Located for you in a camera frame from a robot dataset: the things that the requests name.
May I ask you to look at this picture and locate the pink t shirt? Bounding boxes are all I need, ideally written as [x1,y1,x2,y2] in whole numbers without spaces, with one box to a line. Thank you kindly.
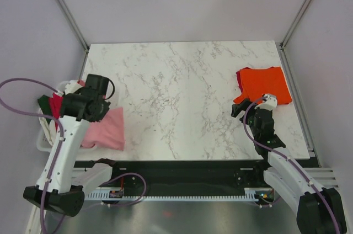
[81,107,125,151]

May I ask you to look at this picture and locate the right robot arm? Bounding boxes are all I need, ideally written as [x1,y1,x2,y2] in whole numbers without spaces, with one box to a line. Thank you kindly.
[231,94,347,233]

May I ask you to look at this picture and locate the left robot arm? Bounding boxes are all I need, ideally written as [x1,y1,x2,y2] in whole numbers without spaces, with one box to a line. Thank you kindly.
[23,74,121,217]

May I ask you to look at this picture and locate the dark red folded t shirt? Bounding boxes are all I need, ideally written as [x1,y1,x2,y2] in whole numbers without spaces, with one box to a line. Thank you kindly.
[236,69,243,93]

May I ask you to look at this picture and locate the orange folded t shirt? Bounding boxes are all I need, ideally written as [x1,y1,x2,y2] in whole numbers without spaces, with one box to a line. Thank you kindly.
[233,67,292,105]

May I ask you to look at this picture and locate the white laundry basket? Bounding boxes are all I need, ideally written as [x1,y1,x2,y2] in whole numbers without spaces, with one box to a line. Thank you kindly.
[36,79,100,152]

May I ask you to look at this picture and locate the magenta t shirt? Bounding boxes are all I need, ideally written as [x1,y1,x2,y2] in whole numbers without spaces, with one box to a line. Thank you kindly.
[49,93,63,119]

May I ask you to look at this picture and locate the white t shirt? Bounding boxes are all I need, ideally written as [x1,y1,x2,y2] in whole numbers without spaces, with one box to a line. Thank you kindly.
[39,117,57,146]

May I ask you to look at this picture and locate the dark green t shirt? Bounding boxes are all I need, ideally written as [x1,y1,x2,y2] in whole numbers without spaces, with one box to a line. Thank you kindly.
[37,95,52,116]

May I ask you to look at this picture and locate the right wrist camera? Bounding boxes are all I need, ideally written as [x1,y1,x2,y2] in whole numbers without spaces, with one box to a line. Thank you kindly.
[258,94,277,111]

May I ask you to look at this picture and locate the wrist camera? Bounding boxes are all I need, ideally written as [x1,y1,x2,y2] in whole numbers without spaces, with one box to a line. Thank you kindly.
[258,94,277,111]
[63,80,83,94]

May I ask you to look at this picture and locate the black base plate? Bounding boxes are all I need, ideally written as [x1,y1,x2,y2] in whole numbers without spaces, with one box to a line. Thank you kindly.
[74,159,274,199]

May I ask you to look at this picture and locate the white cable duct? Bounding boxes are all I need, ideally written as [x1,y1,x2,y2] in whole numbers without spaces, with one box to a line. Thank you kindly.
[85,188,258,202]

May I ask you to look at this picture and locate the right aluminium frame post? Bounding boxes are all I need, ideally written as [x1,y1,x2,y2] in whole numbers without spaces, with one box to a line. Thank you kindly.
[278,0,313,51]

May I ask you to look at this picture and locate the aluminium frame post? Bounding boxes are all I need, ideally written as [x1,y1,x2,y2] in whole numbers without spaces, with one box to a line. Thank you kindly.
[55,0,89,54]
[278,0,313,51]

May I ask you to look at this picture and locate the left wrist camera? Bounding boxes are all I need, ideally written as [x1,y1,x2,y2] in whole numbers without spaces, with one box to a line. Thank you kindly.
[63,80,83,94]

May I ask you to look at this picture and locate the left aluminium frame post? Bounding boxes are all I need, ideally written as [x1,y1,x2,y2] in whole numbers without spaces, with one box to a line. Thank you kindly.
[55,0,89,54]

